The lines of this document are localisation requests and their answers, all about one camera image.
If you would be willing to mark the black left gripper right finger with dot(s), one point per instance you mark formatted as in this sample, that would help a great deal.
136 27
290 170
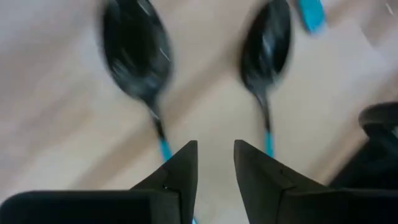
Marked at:
261 177

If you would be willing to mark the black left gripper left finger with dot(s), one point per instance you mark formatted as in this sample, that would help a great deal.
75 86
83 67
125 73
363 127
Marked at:
183 177

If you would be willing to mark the black table-level camera mount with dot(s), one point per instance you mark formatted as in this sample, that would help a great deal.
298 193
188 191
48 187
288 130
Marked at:
373 149

